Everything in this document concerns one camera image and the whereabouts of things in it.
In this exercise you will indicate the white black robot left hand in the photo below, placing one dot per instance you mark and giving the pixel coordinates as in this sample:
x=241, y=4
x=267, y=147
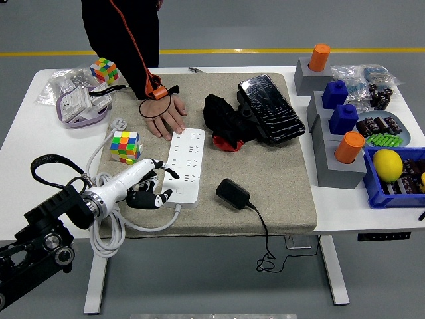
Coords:
x=123, y=179

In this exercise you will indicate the person's right hand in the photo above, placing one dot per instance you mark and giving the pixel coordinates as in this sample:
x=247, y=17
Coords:
x=162, y=116

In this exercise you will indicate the white power strip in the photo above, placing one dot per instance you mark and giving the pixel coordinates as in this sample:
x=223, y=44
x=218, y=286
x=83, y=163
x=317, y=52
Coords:
x=186, y=156

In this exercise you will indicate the black power adapter plug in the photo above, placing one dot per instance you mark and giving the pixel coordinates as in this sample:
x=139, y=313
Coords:
x=232, y=193

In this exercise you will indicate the person's right forearm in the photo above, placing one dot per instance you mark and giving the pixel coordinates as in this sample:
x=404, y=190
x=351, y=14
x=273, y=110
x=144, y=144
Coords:
x=133, y=73

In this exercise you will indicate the large colourful puzzle cube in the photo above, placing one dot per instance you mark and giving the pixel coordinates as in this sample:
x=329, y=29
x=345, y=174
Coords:
x=124, y=146

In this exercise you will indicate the black cloth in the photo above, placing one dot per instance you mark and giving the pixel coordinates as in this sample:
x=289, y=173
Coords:
x=219, y=113

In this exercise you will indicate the small dark pen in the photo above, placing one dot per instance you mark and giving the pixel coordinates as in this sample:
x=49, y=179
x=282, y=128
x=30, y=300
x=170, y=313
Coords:
x=195, y=69

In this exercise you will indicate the red plastic piece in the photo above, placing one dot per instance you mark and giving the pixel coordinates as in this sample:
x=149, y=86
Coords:
x=225, y=144

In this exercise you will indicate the small colourful puzzle cube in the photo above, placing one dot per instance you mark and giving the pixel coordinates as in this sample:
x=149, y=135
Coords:
x=104, y=70

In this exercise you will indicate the white sockets with purple band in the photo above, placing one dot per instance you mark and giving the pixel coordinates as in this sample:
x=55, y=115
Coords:
x=74, y=103

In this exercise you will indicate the person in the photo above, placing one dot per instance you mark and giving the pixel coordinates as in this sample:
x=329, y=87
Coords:
x=119, y=26

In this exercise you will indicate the white table leg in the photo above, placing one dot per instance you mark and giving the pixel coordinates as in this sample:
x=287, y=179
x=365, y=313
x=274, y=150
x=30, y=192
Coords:
x=335, y=276
x=94, y=282

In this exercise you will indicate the clear bag of white parts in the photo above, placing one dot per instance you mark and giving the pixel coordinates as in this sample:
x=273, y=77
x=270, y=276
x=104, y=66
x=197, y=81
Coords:
x=59, y=83

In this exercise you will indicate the glossy black flat case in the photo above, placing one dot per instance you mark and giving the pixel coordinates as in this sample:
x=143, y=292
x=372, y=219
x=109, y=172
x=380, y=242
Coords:
x=272, y=106

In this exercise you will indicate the grey-brown fabric mat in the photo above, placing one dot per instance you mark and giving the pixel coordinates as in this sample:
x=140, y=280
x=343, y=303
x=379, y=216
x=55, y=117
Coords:
x=282, y=199

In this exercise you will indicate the grey block with square hole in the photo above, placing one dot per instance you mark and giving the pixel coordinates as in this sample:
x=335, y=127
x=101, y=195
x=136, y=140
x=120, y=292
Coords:
x=322, y=134
x=313, y=109

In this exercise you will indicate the grey block with round hole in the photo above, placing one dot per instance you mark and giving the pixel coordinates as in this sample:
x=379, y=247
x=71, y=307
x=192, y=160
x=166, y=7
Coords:
x=312, y=81
x=338, y=176

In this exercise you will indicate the orange cylinder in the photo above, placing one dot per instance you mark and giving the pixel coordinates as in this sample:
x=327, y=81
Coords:
x=319, y=56
x=349, y=146

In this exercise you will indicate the blue square peg block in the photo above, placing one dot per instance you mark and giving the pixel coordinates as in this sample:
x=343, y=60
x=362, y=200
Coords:
x=334, y=94
x=343, y=119

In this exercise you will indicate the clear bag of blue parts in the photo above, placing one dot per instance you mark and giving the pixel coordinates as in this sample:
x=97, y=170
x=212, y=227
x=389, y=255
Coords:
x=355, y=83

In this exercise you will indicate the black cylindrical capacitor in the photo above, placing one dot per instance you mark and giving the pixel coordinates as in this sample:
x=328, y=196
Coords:
x=364, y=128
x=380, y=123
x=394, y=125

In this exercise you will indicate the black capacitor cluster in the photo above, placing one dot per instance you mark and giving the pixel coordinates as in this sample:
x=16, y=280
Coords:
x=381, y=96

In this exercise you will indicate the green batteries pile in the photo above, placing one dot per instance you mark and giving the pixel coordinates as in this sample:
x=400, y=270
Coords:
x=385, y=140

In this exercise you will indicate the yellow lemon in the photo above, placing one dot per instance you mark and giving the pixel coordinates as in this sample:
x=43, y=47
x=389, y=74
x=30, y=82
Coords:
x=387, y=165

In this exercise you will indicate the pale blue plate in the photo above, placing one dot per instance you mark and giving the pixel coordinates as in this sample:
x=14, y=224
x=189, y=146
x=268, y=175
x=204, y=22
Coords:
x=405, y=131

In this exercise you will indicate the blue plastic bin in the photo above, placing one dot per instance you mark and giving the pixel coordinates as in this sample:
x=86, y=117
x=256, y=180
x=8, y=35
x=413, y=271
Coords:
x=391, y=201

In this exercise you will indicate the black table control panel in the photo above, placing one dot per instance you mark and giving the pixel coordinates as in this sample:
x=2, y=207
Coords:
x=383, y=236

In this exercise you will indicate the black capacitors in bin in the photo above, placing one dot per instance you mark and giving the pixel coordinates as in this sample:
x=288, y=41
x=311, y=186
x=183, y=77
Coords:
x=410, y=179

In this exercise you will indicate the small yellow object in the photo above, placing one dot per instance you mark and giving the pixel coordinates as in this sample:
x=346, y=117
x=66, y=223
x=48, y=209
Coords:
x=422, y=182

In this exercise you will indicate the small black object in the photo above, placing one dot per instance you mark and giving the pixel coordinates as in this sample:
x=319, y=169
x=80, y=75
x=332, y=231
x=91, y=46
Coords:
x=422, y=215

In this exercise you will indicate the metal bracket under table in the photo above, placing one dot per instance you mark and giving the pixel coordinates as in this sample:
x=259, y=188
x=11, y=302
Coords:
x=299, y=244

